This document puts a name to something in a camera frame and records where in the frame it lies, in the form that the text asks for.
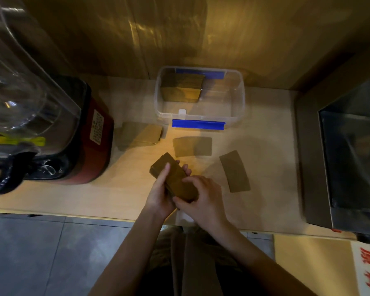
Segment stainless steel machine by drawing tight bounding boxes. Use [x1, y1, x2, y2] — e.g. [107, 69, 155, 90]
[296, 74, 370, 236]

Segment person's left forearm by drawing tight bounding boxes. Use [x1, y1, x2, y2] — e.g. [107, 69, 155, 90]
[89, 205, 176, 296]

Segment person's right hand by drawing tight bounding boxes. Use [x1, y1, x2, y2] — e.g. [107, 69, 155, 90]
[172, 175, 228, 234]

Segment person's khaki trousers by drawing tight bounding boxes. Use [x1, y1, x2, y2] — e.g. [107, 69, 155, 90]
[136, 226, 275, 296]

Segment blue box latch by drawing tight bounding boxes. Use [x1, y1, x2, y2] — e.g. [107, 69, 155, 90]
[172, 119, 226, 130]
[175, 68, 226, 80]

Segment person's right forearm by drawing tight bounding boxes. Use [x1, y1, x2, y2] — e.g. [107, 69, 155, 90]
[207, 219, 317, 296]

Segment clear plastic storage box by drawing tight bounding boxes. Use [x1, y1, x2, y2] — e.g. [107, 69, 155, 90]
[154, 66, 246, 130]

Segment bundle of brown cup sleeves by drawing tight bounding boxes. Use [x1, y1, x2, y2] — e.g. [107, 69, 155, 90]
[160, 73, 206, 103]

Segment red and black blender base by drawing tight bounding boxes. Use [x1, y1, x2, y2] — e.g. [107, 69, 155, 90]
[0, 76, 114, 194]

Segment person's left hand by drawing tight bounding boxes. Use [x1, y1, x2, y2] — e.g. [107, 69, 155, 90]
[145, 160, 192, 218]

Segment clear blender jar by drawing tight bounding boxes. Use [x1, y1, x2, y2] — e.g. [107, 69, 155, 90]
[0, 0, 82, 151]

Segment stack of brown sleeves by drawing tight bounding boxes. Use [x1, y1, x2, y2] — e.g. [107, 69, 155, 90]
[149, 152, 199, 202]

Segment pile of brown cup sleeves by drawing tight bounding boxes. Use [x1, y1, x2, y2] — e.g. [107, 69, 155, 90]
[115, 121, 163, 151]

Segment brown paper cup sleeve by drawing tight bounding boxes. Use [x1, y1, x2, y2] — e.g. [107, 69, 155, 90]
[173, 137, 213, 158]
[219, 150, 251, 193]

